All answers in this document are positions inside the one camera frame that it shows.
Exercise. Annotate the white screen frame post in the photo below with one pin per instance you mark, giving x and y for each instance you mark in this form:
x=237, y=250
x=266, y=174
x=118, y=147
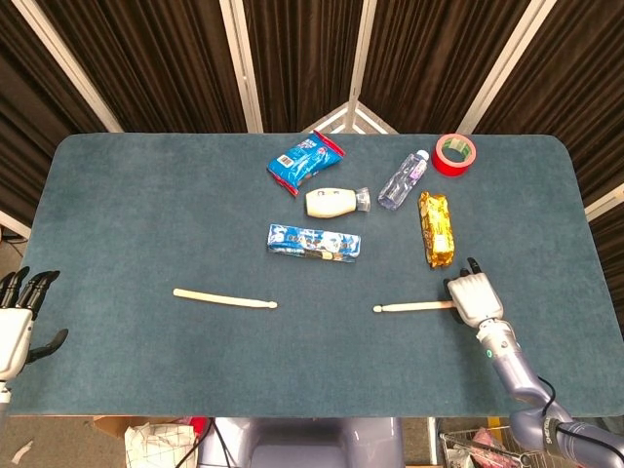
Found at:
x=607, y=202
x=12, y=225
x=362, y=49
x=507, y=63
x=68, y=66
x=241, y=68

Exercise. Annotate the small red object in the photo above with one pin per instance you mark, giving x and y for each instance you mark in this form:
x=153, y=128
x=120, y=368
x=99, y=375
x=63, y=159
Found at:
x=199, y=424

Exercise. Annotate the gold foil snack pack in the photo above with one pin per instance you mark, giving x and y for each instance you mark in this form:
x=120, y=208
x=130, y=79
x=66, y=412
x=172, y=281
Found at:
x=436, y=229

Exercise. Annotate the red tape roll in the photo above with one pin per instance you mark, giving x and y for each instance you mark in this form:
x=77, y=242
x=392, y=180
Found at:
x=448, y=167

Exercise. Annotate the white table leg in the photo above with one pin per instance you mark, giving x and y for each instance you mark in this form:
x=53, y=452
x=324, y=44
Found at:
x=432, y=439

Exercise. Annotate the white checked bag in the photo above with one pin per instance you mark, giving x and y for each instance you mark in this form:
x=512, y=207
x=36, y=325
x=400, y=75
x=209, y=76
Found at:
x=156, y=446

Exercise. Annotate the white screen base frame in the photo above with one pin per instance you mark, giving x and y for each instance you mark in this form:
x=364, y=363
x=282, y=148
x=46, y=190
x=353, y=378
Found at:
x=331, y=119

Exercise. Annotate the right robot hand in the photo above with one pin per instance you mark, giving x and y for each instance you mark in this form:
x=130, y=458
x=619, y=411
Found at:
x=475, y=297

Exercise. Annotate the clear plastic water bottle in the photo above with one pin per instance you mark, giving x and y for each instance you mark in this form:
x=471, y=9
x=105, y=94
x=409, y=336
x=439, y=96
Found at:
x=402, y=180

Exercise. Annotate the white bottle with grey cap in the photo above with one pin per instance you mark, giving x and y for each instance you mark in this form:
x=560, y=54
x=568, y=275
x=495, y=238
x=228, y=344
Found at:
x=331, y=202

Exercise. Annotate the white paper scrap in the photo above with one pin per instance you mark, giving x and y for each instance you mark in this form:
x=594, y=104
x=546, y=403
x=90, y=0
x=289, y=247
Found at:
x=22, y=452

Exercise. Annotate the brown cardboard box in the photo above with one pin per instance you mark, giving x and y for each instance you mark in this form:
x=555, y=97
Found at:
x=117, y=424

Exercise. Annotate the plain wooden drumstick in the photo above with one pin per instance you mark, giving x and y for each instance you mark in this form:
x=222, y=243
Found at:
x=219, y=299

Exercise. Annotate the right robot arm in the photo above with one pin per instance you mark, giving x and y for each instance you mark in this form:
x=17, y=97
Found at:
x=512, y=370

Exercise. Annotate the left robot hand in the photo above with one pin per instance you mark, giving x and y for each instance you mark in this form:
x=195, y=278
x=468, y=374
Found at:
x=14, y=336

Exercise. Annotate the lavender robot torso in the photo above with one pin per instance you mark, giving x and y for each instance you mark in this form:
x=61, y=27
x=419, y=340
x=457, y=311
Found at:
x=302, y=443

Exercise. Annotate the blue Oreo cookie box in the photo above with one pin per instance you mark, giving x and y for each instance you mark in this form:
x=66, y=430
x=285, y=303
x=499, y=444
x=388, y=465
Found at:
x=312, y=244

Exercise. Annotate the blue snack bag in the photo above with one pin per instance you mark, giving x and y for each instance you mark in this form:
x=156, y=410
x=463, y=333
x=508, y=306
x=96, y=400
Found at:
x=302, y=163

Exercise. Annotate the teal table mat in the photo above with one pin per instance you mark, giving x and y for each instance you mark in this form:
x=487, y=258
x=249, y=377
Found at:
x=146, y=351

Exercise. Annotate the dark brown curtain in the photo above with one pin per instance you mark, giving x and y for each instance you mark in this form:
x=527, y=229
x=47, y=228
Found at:
x=170, y=63

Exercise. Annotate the pink item in basket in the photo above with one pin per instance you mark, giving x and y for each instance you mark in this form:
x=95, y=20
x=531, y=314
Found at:
x=487, y=439

